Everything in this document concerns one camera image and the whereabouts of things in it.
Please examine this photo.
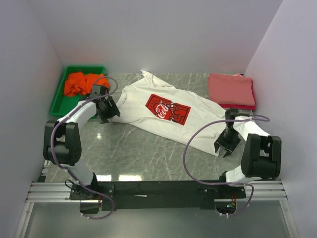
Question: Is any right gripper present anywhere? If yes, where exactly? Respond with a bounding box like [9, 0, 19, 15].
[213, 128, 241, 158]

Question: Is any white printed t-shirt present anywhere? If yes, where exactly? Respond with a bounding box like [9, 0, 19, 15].
[110, 70, 254, 157]

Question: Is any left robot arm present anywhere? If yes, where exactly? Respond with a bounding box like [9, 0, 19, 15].
[43, 84, 120, 199]

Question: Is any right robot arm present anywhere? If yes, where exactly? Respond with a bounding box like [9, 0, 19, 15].
[214, 109, 282, 198]

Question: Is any orange t-shirt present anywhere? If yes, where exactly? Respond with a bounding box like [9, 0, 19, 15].
[63, 72, 110, 97]

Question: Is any green plastic tray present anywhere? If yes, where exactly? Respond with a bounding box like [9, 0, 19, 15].
[50, 65, 106, 117]

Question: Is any folded pink t-shirt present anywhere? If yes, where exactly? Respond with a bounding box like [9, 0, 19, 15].
[207, 73, 256, 107]

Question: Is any black base beam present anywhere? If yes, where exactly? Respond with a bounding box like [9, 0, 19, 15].
[69, 180, 246, 214]

